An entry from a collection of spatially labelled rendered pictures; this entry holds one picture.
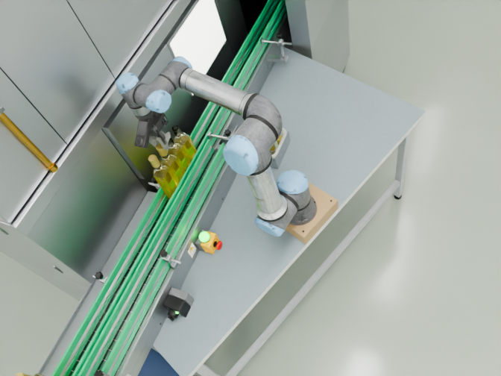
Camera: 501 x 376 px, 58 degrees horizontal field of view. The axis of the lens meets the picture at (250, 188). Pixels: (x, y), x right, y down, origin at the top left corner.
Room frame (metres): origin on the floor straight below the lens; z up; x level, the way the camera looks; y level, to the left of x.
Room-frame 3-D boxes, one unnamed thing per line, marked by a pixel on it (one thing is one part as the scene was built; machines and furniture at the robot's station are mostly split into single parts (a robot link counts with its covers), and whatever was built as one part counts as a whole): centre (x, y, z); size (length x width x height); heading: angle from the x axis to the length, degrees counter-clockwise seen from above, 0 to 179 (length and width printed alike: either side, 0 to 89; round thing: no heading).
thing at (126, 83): (1.27, 0.26, 1.45); 0.09 x 0.08 x 0.11; 39
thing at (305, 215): (0.96, -0.16, 0.87); 0.15 x 0.15 x 0.10
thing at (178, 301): (0.78, 0.43, 0.79); 0.08 x 0.08 x 0.08; 50
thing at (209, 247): (0.99, 0.25, 0.79); 0.07 x 0.07 x 0.07; 50
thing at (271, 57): (1.85, -0.39, 0.90); 0.17 x 0.05 x 0.23; 50
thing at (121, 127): (1.64, 0.13, 1.15); 0.90 x 0.03 x 0.34; 140
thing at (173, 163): (1.26, 0.28, 0.99); 0.06 x 0.06 x 0.21; 49
